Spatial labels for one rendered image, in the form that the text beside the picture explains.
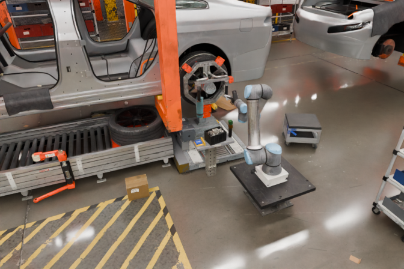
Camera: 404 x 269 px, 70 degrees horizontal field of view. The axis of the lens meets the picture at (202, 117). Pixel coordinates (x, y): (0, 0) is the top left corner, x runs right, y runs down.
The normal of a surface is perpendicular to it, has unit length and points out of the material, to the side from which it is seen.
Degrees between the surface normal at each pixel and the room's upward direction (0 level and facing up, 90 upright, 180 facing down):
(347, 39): 90
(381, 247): 0
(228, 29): 90
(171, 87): 90
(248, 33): 90
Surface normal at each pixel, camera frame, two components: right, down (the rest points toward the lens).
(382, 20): -0.04, 0.42
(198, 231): -0.01, -0.87
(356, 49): -0.31, 0.64
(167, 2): 0.34, 0.46
